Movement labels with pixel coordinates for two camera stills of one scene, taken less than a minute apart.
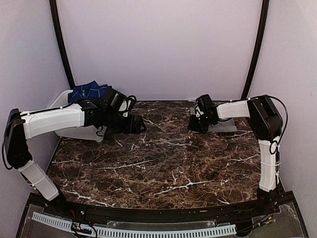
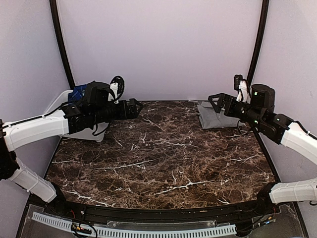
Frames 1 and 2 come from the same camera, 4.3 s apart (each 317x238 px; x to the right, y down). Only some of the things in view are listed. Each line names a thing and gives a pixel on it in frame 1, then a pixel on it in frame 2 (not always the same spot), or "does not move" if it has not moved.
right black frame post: (259, 47) does not move
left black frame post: (53, 3) does not move
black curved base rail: (153, 215) does not move
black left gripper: (129, 129) to (133, 113)
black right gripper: (193, 125) to (228, 98)
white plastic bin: (86, 132) does not move
